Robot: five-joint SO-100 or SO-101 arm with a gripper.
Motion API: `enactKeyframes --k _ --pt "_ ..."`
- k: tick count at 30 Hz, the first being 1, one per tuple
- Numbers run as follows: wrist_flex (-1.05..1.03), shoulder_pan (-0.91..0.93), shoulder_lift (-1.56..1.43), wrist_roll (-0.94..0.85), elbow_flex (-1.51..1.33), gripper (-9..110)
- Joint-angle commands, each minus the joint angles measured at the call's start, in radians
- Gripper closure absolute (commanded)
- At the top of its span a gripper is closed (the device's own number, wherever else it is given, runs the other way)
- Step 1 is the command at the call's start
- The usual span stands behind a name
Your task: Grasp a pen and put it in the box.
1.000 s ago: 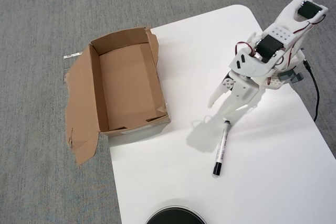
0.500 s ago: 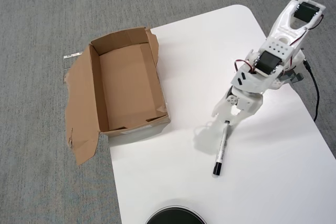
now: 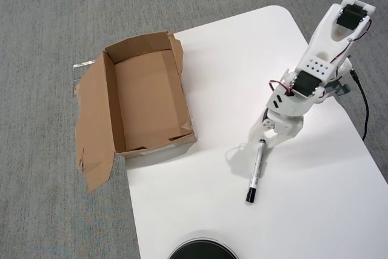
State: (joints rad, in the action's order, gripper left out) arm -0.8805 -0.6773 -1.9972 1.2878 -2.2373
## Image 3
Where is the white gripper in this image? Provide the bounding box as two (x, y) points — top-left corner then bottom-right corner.
(247, 109), (305, 152)

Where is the black and white marker pen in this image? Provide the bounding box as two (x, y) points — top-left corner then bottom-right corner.
(244, 138), (267, 204)

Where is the open brown cardboard box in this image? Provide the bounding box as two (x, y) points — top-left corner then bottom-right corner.
(73, 30), (198, 192)

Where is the grey table clamp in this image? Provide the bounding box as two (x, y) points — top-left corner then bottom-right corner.
(324, 79), (351, 98)

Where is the black round disc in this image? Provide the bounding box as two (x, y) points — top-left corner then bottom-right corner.
(167, 230), (240, 259)

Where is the black power cable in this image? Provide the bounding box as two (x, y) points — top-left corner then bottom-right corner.
(349, 69), (370, 142)

